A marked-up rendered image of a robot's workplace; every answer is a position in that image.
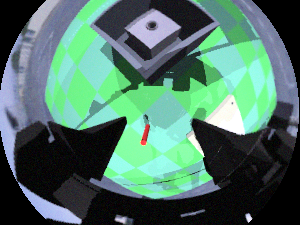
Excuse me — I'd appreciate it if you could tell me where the red peg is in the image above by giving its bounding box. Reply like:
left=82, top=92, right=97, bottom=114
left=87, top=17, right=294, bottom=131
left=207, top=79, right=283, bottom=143
left=141, top=125, right=150, bottom=145

